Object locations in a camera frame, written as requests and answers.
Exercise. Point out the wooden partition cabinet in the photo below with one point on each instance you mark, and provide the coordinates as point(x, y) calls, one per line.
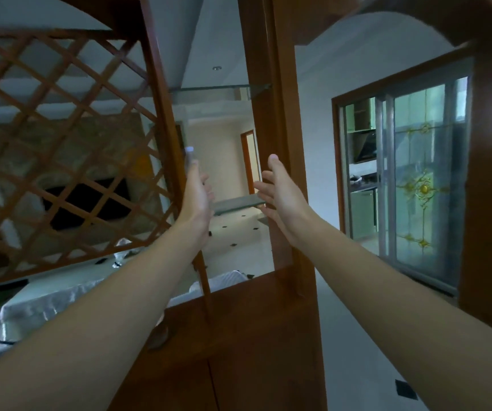
point(271, 329)

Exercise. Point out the wooden door frame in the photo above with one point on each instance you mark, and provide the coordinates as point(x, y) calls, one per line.
point(490, 179)

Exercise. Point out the patterned sliding glass door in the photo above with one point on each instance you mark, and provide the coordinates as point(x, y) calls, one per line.
point(421, 179)

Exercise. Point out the black range hood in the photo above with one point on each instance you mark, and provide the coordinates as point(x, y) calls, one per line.
point(365, 147)

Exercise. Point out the kitchen base cabinet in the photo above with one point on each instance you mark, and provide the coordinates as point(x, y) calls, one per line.
point(363, 213)

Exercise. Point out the person's left hand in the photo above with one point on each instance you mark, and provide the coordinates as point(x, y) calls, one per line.
point(195, 201)

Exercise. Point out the small translucent bottle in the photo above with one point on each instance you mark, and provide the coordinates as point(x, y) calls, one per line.
point(190, 154)

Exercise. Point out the plastic covered sofa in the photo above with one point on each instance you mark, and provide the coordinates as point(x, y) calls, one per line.
point(57, 295)

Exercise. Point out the glass shelf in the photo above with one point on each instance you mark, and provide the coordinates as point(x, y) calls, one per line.
point(216, 91)
point(237, 204)

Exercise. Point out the black television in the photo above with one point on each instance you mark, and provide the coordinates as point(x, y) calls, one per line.
point(79, 203)

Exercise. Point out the person's left forearm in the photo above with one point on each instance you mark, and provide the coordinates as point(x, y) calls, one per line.
point(100, 321)

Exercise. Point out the person's right thumb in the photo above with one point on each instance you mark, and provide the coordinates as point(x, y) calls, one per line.
point(277, 169)

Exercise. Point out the wooden interior doorway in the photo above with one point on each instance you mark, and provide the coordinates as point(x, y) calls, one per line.
point(249, 162)

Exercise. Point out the person's left fingers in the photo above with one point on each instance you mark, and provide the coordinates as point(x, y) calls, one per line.
point(205, 190)

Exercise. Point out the person's right hand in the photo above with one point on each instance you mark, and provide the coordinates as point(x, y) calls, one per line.
point(286, 201)

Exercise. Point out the wooden lattice screen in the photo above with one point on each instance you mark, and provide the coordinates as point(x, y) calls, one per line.
point(57, 136)

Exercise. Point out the person's right forearm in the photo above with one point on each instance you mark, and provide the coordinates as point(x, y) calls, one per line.
point(400, 321)

